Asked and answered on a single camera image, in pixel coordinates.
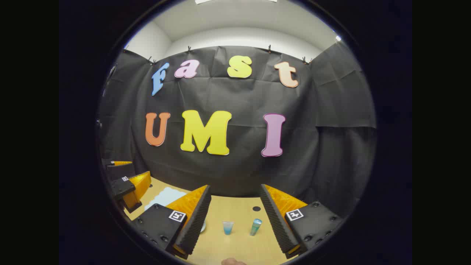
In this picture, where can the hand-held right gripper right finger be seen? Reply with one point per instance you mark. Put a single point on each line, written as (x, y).
(276, 221)

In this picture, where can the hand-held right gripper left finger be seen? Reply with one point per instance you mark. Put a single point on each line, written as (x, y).
(195, 221)

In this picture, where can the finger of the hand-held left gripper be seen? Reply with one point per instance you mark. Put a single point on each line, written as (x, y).
(119, 171)
(123, 187)

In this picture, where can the white round jar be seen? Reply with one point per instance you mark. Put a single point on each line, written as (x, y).
(203, 226)

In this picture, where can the teal skin care bottle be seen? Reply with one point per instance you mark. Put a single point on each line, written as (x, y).
(255, 227)

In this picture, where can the small clear blue cup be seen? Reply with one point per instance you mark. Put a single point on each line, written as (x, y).
(227, 228)

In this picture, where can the light blue suitcase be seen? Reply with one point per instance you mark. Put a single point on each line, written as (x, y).
(165, 197)

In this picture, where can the black backdrop cloth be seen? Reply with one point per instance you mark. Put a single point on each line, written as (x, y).
(239, 169)

